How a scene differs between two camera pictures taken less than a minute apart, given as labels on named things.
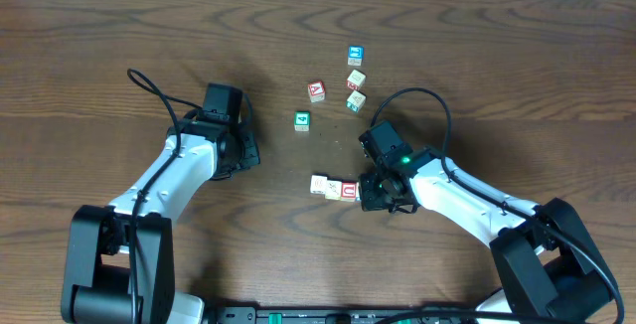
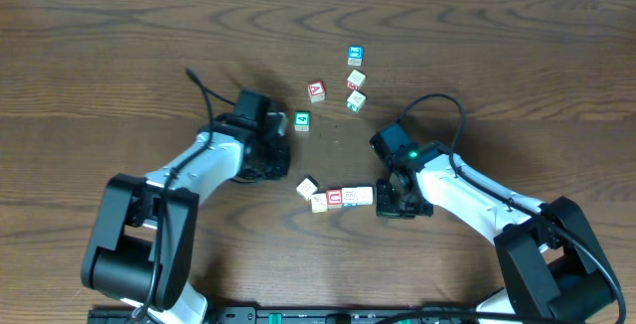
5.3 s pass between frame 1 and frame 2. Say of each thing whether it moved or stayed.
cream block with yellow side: moved
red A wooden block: stayed
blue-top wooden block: stayed
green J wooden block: stayed
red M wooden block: stayed
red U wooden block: moved
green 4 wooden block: stayed
